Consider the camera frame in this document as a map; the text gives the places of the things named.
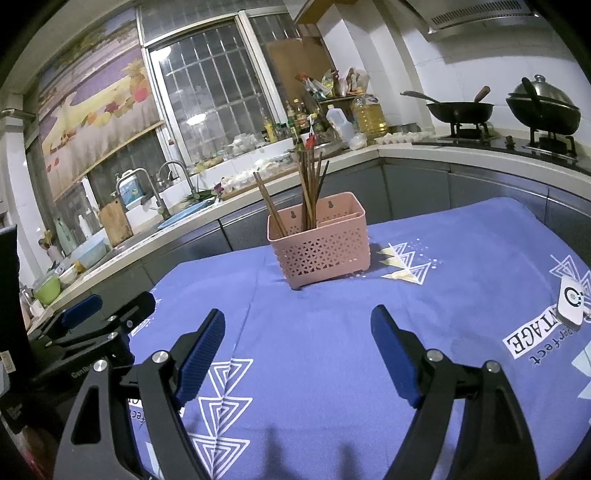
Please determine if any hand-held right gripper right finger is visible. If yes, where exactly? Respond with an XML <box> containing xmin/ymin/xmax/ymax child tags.
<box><xmin>370</xmin><ymin>305</ymin><xmax>541</xmax><ymax>480</ymax></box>

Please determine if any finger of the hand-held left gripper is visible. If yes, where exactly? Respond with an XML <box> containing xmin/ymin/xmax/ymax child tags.
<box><xmin>32</xmin><ymin>291</ymin><xmax>157</xmax><ymax>384</ymax></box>
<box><xmin>28</xmin><ymin>294</ymin><xmax>105</xmax><ymax>344</ymax></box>

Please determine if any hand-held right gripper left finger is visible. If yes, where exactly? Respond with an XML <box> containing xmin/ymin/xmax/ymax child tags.
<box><xmin>53</xmin><ymin>308</ymin><xmax>226</xmax><ymax>480</ymax></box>

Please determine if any pink perforated plastic basket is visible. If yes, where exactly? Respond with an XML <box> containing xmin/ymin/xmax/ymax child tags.
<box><xmin>267</xmin><ymin>192</ymin><xmax>371</xmax><ymax>291</ymax></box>

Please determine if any bundle of wooden chopsticks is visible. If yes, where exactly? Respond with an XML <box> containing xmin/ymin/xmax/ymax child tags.
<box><xmin>252</xmin><ymin>148</ymin><xmax>331</xmax><ymax>241</ymax></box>

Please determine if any green plastic bowl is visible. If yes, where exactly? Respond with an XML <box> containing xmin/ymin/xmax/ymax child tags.
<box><xmin>33</xmin><ymin>276</ymin><xmax>63</xmax><ymax>306</ymax></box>

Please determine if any blue printed tablecloth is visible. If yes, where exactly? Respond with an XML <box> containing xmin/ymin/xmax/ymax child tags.
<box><xmin>124</xmin><ymin>196</ymin><xmax>591</xmax><ymax>480</ymax></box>

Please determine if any wooden cutting board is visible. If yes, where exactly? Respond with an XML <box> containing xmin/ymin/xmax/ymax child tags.
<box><xmin>98</xmin><ymin>198</ymin><xmax>134</xmax><ymax>247</ymax></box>

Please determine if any blue basin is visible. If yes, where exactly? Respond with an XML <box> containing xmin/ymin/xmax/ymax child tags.
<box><xmin>157</xmin><ymin>203</ymin><xmax>218</xmax><ymax>230</ymax></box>

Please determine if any white box with blue label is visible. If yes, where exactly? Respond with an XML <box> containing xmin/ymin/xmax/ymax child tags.
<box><xmin>117</xmin><ymin>173</ymin><xmax>145</xmax><ymax>208</ymax></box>

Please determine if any square steel faucet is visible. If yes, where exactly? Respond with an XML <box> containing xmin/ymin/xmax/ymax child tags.
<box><xmin>115</xmin><ymin>168</ymin><xmax>169</xmax><ymax>217</ymax></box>

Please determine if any curved steel faucet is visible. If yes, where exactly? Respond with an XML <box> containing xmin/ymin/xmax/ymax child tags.
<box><xmin>157</xmin><ymin>160</ymin><xmax>199</xmax><ymax>197</ymax></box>

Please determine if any grey kitchen counter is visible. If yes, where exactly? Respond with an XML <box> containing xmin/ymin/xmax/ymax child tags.
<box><xmin>28</xmin><ymin>138</ymin><xmax>591</xmax><ymax>333</ymax></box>

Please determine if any white device with round dial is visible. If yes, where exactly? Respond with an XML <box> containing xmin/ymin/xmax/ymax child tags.
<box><xmin>556</xmin><ymin>276</ymin><xmax>586</xmax><ymax>329</ymax></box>

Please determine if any white egg tray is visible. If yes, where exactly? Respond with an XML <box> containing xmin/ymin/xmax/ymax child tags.
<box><xmin>374</xmin><ymin>131</ymin><xmax>432</xmax><ymax>145</ymax></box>

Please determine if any white plastic jug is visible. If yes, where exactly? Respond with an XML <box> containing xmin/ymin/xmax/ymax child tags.
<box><xmin>326</xmin><ymin>105</ymin><xmax>357</xmax><ymax>143</ymax></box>

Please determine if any black gas stove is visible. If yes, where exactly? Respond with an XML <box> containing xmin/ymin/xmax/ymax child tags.
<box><xmin>411</xmin><ymin>121</ymin><xmax>583</xmax><ymax>162</ymax></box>

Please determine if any large cooking oil bottle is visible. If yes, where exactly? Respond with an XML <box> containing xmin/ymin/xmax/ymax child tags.
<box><xmin>351</xmin><ymin>93</ymin><xmax>387</xmax><ymax>139</ymax></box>

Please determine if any window with metal grille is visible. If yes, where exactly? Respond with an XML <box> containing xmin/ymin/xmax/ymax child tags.
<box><xmin>139</xmin><ymin>9</ymin><xmax>305</xmax><ymax>162</ymax></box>

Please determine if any row of condiment bottles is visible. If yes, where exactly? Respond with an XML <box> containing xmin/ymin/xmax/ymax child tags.
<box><xmin>262</xmin><ymin>99</ymin><xmax>326</xmax><ymax>144</ymax></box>

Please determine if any pile of food packets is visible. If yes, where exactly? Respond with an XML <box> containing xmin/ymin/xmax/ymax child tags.
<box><xmin>295</xmin><ymin>69</ymin><xmax>370</xmax><ymax>100</ymax></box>

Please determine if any black wok with steel lid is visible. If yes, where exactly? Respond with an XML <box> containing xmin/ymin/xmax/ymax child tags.
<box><xmin>505</xmin><ymin>75</ymin><xmax>581</xmax><ymax>136</ymax></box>

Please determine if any brown wooden panel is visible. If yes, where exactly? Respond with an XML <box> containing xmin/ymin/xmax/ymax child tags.
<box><xmin>267</xmin><ymin>38</ymin><xmax>335</xmax><ymax>109</ymax></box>

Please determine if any steel range hood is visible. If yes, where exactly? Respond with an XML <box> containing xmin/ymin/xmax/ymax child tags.
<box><xmin>402</xmin><ymin>0</ymin><xmax>541</xmax><ymax>38</ymax></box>

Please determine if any fruit print wall poster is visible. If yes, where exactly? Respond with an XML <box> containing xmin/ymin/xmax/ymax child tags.
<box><xmin>34</xmin><ymin>60</ymin><xmax>164</xmax><ymax>199</ymax></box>

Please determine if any black wok with long handle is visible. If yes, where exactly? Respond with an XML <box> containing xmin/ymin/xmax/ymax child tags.
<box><xmin>400</xmin><ymin>90</ymin><xmax>495</xmax><ymax>124</ymax></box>

